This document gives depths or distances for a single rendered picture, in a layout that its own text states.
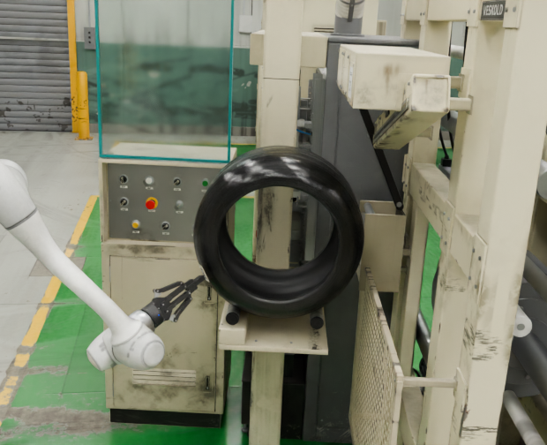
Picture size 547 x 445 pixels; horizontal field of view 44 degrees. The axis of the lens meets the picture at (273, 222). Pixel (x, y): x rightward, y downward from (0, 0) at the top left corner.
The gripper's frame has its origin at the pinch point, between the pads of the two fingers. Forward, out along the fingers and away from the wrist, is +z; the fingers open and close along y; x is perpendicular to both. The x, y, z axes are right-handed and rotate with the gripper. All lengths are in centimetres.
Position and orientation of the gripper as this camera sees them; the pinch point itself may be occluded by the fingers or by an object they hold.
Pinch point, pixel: (194, 282)
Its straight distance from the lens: 224.0
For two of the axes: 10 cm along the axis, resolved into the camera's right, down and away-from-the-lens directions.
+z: 6.7, -5.2, 5.3
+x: 5.8, -0.8, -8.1
